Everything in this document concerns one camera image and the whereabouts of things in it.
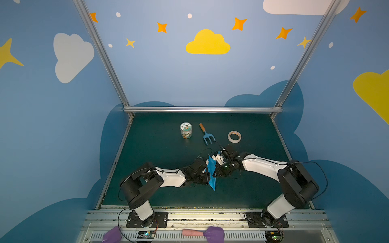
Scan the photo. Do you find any right side floor rail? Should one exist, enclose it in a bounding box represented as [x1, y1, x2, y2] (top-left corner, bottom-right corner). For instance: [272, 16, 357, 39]
[272, 120, 320, 209]

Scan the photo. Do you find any left side floor rail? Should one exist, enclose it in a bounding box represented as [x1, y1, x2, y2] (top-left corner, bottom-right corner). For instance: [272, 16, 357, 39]
[95, 118, 133, 210]

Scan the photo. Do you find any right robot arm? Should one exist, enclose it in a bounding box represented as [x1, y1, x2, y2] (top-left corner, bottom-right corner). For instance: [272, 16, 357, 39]
[211, 146, 320, 226]

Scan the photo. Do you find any aluminium back frame rail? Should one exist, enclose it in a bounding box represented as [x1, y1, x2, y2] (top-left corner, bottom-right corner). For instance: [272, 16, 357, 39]
[124, 106, 283, 113]

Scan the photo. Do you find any blue garden fork wooden handle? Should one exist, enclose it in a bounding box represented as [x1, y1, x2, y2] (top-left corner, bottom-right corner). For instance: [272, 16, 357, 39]
[199, 123, 216, 146]

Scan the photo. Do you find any purple scoop left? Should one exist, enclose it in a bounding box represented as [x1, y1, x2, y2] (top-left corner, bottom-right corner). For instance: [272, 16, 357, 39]
[102, 226, 123, 243]

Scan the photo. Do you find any floor rail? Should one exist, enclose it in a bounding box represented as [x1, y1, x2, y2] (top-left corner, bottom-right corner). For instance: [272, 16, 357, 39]
[95, 118, 133, 210]
[272, 120, 320, 209]

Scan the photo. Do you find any aluminium right corner post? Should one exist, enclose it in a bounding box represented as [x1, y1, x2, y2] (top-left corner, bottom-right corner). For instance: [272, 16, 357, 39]
[274, 0, 342, 113]

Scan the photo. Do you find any left green circuit board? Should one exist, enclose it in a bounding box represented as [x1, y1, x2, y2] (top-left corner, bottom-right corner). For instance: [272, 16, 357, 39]
[137, 231, 156, 240]

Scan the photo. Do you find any cyan paper sheet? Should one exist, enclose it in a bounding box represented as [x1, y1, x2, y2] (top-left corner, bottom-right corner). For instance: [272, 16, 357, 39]
[207, 156, 216, 191]

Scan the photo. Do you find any white double-sided tape roll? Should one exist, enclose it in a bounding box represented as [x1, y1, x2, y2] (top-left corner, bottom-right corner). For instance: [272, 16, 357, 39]
[228, 131, 242, 144]

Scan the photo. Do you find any aluminium corner post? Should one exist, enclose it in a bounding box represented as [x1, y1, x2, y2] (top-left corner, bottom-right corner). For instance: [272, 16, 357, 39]
[73, 0, 130, 108]
[274, 0, 342, 113]

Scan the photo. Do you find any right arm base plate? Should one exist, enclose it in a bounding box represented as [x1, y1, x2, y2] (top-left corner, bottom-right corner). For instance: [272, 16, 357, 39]
[244, 212, 289, 228]

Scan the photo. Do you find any aluminium left corner post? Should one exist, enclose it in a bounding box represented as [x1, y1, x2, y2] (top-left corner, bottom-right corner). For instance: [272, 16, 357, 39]
[73, 0, 130, 108]

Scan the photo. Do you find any small patterned jar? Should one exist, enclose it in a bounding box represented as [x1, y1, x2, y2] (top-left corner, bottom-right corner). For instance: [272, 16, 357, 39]
[180, 122, 192, 139]

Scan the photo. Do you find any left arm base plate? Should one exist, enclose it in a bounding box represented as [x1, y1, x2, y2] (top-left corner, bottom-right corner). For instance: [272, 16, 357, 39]
[126, 211, 168, 228]

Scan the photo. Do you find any right green circuit board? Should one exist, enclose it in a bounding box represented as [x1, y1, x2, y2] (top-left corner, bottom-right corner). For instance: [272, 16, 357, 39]
[265, 231, 283, 243]

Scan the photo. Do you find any front aluminium rail base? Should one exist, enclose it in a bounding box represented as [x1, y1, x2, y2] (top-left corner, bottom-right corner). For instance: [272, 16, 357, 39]
[76, 206, 339, 243]

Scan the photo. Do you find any purple shovel pink handle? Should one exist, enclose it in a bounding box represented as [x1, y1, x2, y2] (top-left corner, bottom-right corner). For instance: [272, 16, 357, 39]
[182, 226, 224, 243]

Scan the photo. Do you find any green circuit board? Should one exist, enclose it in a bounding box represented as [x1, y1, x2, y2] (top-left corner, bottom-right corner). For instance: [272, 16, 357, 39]
[137, 231, 156, 240]
[265, 231, 283, 243]

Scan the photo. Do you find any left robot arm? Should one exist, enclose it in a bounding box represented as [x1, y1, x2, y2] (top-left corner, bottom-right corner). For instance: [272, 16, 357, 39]
[119, 158, 211, 227]

